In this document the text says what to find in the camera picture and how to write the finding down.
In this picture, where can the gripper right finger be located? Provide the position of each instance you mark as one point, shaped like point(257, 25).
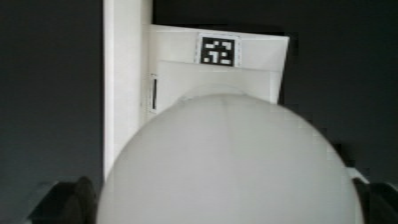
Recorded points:
point(379, 201)

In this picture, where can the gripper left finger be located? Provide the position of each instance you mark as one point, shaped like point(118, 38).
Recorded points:
point(63, 203)

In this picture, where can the white lamp bulb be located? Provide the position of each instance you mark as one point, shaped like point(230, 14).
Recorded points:
point(228, 164)

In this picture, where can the white lamp base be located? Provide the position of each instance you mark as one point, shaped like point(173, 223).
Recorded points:
point(207, 62)

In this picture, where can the white right fence rail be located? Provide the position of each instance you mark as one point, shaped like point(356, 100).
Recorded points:
point(127, 24)

